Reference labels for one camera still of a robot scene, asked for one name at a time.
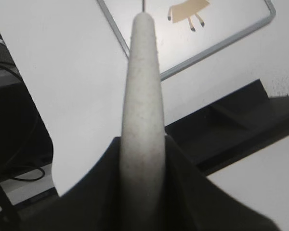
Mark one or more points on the white-handled cleaver knife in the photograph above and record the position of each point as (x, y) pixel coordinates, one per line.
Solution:
(142, 149)

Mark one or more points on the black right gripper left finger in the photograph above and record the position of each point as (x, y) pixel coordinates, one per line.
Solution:
(90, 205)

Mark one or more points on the black knife stand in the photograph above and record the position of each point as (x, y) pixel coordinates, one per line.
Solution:
(232, 127)

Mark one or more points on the white grey-rimmed cutting board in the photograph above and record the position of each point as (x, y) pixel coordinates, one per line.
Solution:
(188, 31)

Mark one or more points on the black equipment beside table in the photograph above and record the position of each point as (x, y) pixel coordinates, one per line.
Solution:
(25, 145)

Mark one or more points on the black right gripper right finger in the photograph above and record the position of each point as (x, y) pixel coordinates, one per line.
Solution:
(194, 203)

